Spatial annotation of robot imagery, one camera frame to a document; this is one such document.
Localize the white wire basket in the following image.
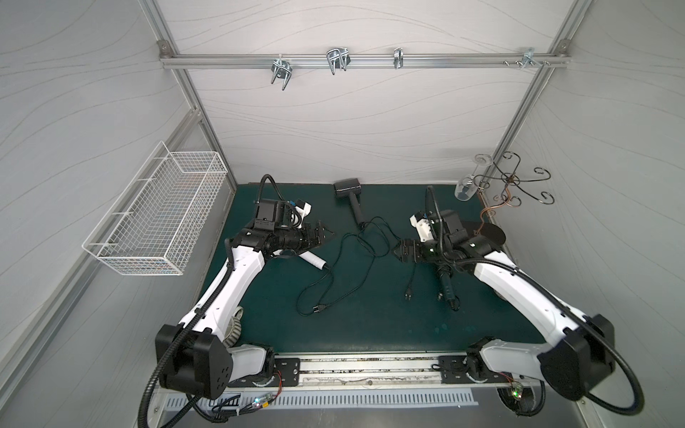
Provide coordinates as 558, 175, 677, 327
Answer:
81, 141, 228, 276

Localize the green hair dryer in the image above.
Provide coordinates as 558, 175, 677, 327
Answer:
436, 266, 460, 312

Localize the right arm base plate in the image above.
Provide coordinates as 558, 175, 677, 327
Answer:
431, 355, 511, 384

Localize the horizontal aluminium rail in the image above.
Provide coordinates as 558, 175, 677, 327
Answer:
161, 52, 572, 70

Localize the green table mat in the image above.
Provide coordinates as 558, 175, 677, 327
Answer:
241, 184, 542, 353

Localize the green hair dryer cord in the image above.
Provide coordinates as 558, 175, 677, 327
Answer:
403, 261, 421, 301

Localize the white hair dryer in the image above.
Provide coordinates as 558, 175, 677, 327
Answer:
299, 251, 328, 270

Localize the black hair dryer cord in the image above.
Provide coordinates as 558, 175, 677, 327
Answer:
363, 216, 402, 259

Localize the metal hook clamp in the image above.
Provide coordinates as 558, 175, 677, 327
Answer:
270, 55, 293, 91

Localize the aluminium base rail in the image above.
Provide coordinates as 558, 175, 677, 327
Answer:
149, 350, 590, 394

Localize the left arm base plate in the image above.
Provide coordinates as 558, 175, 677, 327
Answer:
228, 356, 301, 389

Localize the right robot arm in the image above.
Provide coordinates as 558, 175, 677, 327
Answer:
394, 187, 646, 416

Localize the striped ceramic mug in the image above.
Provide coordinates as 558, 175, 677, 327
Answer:
223, 306, 244, 349

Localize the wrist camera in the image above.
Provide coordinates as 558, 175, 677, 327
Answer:
410, 212, 435, 243
289, 199, 312, 219

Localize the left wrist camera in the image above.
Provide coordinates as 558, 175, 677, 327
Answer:
289, 199, 312, 219

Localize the white slotted cable duct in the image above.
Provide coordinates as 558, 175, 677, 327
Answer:
162, 389, 479, 411

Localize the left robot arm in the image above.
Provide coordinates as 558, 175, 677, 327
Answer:
137, 193, 328, 427

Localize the metal double hook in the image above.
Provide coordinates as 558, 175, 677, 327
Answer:
326, 47, 351, 75

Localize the white hair dryer cord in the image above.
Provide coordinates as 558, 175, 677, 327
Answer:
295, 234, 378, 317

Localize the black hair dryer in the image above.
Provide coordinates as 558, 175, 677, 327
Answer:
334, 178, 366, 229

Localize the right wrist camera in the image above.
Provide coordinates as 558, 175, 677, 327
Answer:
410, 212, 435, 243

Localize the small metal hook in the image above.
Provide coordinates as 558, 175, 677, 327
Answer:
394, 47, 404, 70

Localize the clear wine glass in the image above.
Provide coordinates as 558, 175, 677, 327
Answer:
454, 153, 492, 202

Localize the copper wire glass rack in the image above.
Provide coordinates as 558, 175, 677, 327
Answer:
474, 151, 556, 236

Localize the right metal hook bracket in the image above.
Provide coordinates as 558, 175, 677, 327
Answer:
503, 48, 551, 70

